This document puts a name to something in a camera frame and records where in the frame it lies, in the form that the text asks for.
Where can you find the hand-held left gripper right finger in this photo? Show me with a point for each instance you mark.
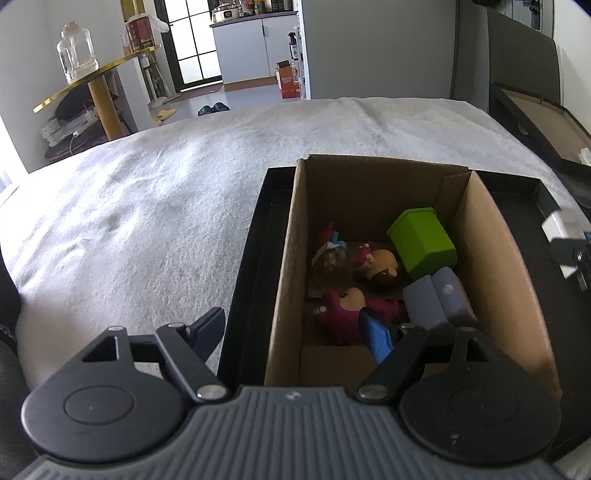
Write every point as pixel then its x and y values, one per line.
pixel 376 334

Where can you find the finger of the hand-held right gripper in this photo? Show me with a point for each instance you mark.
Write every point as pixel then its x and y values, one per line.
pixel 570 254

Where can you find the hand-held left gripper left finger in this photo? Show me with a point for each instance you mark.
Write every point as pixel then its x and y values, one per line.
pixel 210 330

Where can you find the pink toy figure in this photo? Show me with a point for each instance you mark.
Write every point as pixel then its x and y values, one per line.
pixel 344 318

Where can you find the grey lavender block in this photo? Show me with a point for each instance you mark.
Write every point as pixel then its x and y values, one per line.
pixel 429 300

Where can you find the brown haired doll figure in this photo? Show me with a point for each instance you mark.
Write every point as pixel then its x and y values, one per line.
pixel 381 267

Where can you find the green hexagonal container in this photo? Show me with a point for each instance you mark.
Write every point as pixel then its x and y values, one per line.
pixel 422 244

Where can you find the brown cardboard box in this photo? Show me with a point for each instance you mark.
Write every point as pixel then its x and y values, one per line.
pixel 351 194

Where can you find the clear ball figurine red hat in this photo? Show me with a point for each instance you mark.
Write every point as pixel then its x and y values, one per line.
pixel 330 261

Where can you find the small white item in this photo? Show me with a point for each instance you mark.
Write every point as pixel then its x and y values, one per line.
pixel 585 156

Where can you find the black tray with cardboard liner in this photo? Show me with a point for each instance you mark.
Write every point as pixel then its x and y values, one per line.
pixel 540 120

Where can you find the white blanket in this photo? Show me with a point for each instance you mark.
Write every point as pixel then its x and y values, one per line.
pixel 138 207

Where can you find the dark upholstered chair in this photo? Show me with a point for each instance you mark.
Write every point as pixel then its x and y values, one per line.
pixel 521 50

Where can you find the beige slippers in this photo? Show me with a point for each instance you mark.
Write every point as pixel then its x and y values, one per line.
pixel 164 115

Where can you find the gold round tiered table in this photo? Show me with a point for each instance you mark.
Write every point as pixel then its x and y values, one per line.
pixel 106 110

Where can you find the white boxes pile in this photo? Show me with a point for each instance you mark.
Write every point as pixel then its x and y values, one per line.
pixel 67 127

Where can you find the white standing appliance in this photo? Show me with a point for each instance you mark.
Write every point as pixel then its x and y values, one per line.
pixel 154 78

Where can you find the orange box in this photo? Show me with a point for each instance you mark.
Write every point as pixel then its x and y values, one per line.
pixel 287 81

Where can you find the black bag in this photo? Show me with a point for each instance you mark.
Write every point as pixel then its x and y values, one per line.
pixel 74 104

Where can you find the white cabinet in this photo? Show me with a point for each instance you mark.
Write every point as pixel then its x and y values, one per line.
pixel 249 50

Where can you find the black framed glass door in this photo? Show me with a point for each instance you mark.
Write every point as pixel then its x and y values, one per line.
pixel 175 46

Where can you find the dark spray bottle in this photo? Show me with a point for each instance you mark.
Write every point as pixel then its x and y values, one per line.
pixel 292 46

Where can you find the red canister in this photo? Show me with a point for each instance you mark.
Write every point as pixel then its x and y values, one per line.
pixel 141 37

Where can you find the clear glass jar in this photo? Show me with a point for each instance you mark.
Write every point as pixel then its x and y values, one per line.
pixel 77 53

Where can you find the white rice cooker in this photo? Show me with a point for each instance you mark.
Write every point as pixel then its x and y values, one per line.
pixel 225 13

